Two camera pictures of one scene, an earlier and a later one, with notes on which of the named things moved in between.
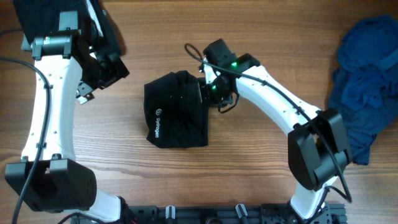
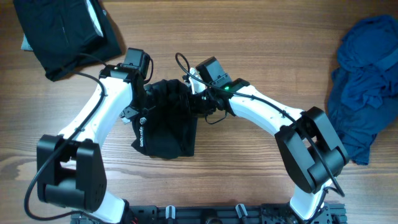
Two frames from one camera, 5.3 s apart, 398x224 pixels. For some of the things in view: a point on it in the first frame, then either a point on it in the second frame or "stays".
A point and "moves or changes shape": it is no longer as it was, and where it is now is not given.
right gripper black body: x=216 y=95 to x=202 y=102
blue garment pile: x=364 y=91 stays
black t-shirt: x=176 y=109 moves or changes shape
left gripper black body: x=102 y=74 to x=140 y=103
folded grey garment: x=25 y=45 stays
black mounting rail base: x=255 y=213 stays
